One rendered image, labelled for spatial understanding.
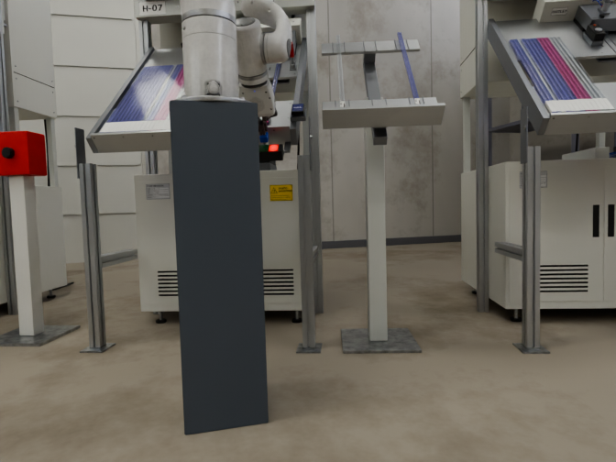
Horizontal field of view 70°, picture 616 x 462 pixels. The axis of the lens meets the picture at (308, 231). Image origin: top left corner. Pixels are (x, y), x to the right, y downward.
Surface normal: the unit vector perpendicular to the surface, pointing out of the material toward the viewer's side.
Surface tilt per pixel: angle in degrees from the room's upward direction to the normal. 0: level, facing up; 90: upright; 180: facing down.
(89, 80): 90
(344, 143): 90
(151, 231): 90
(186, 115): 90
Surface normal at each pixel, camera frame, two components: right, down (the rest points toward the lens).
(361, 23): 0.25, 0.05
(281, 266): -0.09, 0.06
